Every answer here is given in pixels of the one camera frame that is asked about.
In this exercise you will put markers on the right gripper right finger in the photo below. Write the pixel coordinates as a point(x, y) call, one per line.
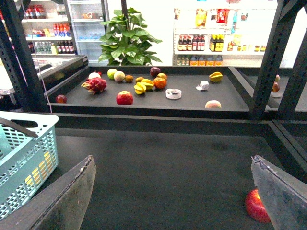
point(283, 196)

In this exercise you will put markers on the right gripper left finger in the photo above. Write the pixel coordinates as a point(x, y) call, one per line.
point(60, 206)

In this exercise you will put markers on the yellow mango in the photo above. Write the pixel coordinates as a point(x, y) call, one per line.
point(41, 172)

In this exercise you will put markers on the light blue plastic basket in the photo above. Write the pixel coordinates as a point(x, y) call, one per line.
point(21, 154)

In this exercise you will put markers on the brown basket handle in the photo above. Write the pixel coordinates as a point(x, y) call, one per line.
point(11, 124)

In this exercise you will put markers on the red apple near finger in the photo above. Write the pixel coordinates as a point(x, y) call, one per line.
point(255, 208)

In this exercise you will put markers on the small dark red apple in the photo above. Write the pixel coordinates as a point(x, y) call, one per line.
point(62, 99)

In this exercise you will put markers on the pale peach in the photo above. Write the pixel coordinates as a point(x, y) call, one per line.
point(213, 104)

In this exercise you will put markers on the red dragon fruit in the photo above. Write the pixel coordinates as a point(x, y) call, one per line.
point(95, 85)

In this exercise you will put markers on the white round fruit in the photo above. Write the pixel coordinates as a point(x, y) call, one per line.
point(94, 75)

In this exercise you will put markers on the black chest freezer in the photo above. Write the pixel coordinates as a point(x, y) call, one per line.
point(55, 69)

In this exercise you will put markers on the yellow star fruit right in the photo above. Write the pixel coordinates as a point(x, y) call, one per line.
point(216, 77)

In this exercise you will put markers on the yellow star fruit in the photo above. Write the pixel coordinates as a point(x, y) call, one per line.
point(216, 77)
point(140, 88)
point(148, 84)

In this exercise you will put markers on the crumpled white paper strip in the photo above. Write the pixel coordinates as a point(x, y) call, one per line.
point(203, 85)

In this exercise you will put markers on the yellow star fruit front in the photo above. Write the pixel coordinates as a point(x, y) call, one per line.
point(140, 88)

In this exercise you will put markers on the beige round melon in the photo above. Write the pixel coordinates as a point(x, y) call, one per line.
point(119, 76)

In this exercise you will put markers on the green apple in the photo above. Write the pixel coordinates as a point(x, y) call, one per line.
point(111, 73)

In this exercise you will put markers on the brown kiwi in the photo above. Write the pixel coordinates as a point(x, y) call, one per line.
point(129, 78)

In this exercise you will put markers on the yellow brown fruit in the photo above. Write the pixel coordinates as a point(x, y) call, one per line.
point(139, 79)

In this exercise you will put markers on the black fruit display tray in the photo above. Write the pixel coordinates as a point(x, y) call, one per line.
point(229, 92)

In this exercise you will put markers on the yellow star fruit back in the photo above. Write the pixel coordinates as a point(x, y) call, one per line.
point(148, 84)

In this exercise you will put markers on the white tape roll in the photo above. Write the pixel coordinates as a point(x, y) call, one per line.
point(173, 94)

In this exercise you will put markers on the orange persimmon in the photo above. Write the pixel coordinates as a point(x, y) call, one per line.
point(159, 83)

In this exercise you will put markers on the dark purple fruit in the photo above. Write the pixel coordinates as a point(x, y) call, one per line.
point(154, 71)

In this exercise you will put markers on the red yellow apple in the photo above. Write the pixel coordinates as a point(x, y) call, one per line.
point(162, 75)

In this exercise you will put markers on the green potted plant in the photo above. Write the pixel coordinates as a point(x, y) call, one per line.
point(126, 41)

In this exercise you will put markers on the white shelf with bottles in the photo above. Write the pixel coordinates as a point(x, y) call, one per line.
point(229, 36)

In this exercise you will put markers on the left drinks shelf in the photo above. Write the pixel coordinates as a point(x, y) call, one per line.
point(47, 27)

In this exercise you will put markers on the glass door refrigerator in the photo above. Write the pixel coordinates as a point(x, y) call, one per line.
point(86, 17)

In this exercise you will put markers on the black metal rack post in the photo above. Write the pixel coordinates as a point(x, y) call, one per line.
point(283, 23)

